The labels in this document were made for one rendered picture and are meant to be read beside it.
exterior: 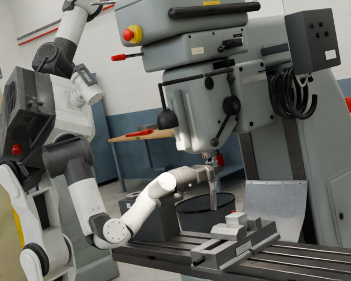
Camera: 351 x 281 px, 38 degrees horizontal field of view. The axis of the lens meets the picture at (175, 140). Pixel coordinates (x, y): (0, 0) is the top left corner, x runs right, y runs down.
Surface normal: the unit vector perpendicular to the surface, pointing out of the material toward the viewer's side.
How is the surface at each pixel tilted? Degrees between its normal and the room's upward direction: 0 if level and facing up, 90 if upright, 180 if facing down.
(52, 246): 81
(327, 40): 90
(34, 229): 90
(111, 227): 70
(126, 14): 90
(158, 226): 90
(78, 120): 58
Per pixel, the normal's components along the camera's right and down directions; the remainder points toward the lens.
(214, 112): 0.68, -0.06
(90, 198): 0.46, -0.35
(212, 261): -0.71, 0.23
